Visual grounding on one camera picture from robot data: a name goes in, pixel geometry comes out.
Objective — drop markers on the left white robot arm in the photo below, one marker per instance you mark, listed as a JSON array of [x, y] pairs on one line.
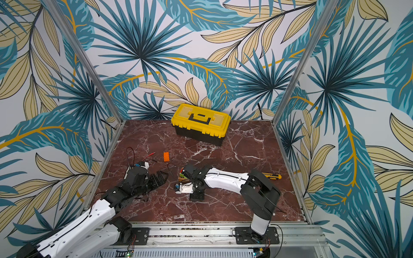
[[98, 227]]

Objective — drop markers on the yellow utility knife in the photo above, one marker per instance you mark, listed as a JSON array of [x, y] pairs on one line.
[[272, 176]]

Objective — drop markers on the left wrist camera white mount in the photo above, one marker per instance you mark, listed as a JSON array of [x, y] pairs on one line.
[[143, 164]]

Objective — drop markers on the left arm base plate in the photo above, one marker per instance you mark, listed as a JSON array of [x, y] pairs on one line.
[[135, 236]]

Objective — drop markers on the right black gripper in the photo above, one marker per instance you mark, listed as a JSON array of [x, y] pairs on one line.
[[189, 176]]

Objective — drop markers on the orange 2x4 brick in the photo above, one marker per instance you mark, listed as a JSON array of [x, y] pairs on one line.
[[166, 157]]

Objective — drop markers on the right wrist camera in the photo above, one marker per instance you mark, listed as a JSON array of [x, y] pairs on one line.
[[184, 188]]

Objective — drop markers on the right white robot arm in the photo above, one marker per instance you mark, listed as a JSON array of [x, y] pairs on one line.
[[259, 193]]

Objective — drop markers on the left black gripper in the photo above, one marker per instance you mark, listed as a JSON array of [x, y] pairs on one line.
[[157, 184]]

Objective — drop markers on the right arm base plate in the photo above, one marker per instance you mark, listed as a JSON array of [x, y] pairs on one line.
[[246, 236]]

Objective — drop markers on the yellow black toolbox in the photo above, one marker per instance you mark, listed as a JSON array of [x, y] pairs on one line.
[[201, 124]]

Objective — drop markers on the aluminium front rail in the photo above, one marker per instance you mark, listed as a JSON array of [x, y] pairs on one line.
[[220, 240]]

